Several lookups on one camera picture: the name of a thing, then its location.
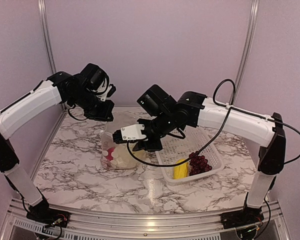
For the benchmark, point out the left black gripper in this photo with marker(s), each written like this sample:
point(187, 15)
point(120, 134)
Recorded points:
point(104, 114)

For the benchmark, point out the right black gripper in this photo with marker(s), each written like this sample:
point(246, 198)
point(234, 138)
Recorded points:
point(157, 145)

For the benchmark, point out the white plastic basket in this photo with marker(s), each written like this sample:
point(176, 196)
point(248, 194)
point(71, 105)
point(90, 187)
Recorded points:
point(176, 150)

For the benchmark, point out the white cauliflower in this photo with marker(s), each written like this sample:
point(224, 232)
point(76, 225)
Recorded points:
point(124, 159)

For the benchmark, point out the clear dotted zip bag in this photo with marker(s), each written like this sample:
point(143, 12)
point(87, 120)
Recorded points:
point(121, 119)

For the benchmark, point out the yellow corn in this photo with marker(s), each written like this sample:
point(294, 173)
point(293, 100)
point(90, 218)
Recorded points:
point(140, 154)
point(181, 171)

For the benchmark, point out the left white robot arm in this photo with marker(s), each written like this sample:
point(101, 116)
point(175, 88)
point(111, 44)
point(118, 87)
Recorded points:
point(90, 90)

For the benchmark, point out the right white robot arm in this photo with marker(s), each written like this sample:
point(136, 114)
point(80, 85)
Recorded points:
point(195, 109)

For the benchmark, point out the purple grape bunch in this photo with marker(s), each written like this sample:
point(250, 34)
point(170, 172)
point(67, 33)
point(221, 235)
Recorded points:
point(198, 164)

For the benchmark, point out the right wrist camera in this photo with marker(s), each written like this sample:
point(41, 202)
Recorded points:
point(129, 133)

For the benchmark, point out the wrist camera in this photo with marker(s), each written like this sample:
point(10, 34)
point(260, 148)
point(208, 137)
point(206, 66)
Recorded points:
point(108, 93)
point(129, 133)

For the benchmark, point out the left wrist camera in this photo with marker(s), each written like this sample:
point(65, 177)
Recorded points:
point(108, 93)

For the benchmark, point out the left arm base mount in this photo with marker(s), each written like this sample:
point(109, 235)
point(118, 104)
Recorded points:
point(44, 214)

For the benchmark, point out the left aluminium frame post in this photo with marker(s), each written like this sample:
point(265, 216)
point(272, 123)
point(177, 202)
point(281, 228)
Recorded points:
point(46, 35)

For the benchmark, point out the aluminium frame post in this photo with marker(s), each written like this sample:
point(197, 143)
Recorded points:
point(250, 33)
point(46, 35)

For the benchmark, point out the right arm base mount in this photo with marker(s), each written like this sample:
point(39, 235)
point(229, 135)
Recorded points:
point(242, 217)

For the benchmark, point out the front aluminium rail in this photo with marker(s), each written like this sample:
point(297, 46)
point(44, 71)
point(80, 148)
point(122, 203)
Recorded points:
point(98, 225)

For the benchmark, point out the right aluminium frame post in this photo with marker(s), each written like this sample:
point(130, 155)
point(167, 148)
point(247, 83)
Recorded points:
point(250, 33)

